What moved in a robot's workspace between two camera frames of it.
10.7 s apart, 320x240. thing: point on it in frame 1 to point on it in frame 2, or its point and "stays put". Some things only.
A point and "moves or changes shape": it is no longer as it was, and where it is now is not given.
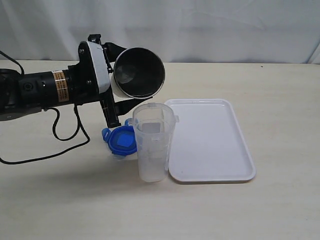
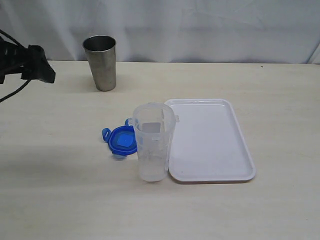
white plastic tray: (207, 144) stays put
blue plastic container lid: (122, 139) stays put
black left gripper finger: (123, 107) to (35, 65)
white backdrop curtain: (180, 31) stays put
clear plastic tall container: (154, 124) stays put
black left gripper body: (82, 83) to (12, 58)
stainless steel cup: (139, 73) moves or changes shape
